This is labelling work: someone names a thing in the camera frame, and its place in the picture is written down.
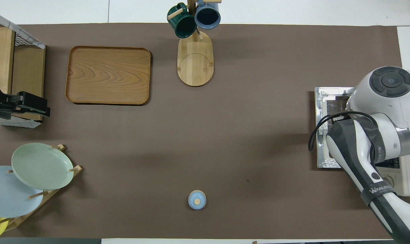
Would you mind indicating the rectangular wooden tray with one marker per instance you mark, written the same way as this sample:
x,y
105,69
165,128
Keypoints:
x,y
106,74

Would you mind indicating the wooden plate rack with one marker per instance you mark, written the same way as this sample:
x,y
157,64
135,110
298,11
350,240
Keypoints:
x,y
77,168

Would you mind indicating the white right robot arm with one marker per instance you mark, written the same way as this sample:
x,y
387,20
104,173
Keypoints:
x,y
388,98

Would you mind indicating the grey patterned cloth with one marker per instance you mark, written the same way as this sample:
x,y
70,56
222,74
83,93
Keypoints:
x,y
28,39

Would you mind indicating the blue mug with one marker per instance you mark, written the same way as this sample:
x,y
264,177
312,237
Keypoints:
x,y
207,26

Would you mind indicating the beige toaster oven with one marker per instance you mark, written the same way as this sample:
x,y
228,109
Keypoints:
x,y
403,186

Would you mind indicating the wooden mug tree stand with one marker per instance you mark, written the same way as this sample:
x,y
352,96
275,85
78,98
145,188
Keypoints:
x,y
195,64

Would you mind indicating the dark green mug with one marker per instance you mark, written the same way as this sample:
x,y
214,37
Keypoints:
x,y
184,28

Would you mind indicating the brown table mat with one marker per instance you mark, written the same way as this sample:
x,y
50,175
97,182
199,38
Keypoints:
x,y
242,135

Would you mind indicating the pale green plate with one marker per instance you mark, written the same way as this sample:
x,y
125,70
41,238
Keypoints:
x,y
42,166

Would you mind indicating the pale blue racked plate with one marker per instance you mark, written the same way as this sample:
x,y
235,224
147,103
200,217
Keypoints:
x,y
4,200

